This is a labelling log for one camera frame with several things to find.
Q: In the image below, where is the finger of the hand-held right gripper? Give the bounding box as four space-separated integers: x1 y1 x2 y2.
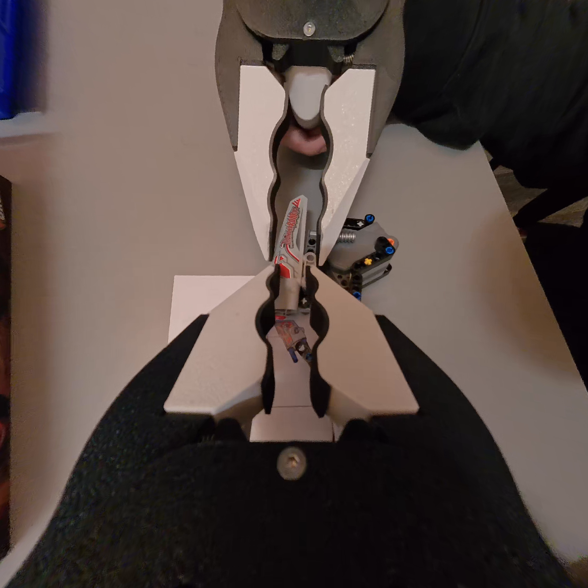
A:
316 67 378 267
233 61 291 263

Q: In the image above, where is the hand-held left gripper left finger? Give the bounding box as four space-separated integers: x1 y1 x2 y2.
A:
164 266 281 420

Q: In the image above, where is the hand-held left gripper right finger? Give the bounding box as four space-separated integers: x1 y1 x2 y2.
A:
303 266 420 421

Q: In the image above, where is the grey toy panel red sticker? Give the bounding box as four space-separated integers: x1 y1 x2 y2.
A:
273 195 309 317

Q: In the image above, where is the toy brick truck chassis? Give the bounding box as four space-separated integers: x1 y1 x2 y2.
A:
294 213 400 368

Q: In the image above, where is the person's right forearm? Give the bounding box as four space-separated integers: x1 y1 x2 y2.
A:
388 0 588 191

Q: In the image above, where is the person's right hand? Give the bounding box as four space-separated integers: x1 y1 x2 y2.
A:
281 123 329 157

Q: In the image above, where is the white instruction booklet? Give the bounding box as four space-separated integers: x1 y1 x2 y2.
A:
168 275 336 443

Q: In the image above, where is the person's dark clothed body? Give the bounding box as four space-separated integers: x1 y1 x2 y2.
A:
512 184 588 393

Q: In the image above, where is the dark toy truck box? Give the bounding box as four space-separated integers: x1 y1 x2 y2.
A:
0 175 13 556

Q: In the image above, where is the blue storage bin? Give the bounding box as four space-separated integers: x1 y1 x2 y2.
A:
0 0 49 121

